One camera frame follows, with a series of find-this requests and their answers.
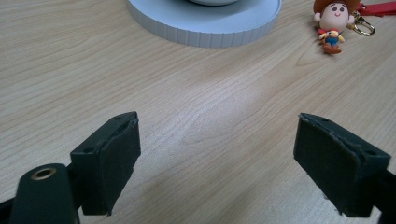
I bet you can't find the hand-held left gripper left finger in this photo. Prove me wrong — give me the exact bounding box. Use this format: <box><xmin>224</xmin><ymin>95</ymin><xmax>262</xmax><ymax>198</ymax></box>
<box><xmin>69</xmin><ymin>111</ymin><xmax>142</xmax><ymax>217</ymax></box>

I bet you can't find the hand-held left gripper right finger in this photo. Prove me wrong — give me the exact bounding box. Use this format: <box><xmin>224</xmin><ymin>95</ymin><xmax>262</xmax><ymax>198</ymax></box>
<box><xmin>292</xmin><ymin>112</ymin><xmax>391</xmax><ymax>218</ymax></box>

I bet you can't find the white round ribbed tray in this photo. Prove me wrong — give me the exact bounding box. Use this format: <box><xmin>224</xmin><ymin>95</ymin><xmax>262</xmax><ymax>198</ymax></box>
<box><xmin>126</xmin><ymin>0</ymin><xmax>284</xmax><ymax>49</ymax></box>

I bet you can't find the white bowl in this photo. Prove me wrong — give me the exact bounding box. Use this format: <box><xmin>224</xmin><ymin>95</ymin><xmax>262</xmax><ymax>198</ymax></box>
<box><xmin>188</xmin><ymin>0</ymin><xmax>240</xmax><ymax>7</ymax></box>

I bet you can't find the cowboy doll keychain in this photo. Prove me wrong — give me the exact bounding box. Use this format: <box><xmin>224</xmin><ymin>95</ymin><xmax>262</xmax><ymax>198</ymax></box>
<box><xmin>313</xmin><ymin>0</ymin><xmax>376</xmax><ymax>56</ymax></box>

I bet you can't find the red strap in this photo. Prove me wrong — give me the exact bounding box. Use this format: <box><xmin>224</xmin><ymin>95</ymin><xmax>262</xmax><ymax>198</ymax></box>
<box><xmin>358</xmin><ymin>1</ymin><xmax>396</xmax><ymax>18</ymax></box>

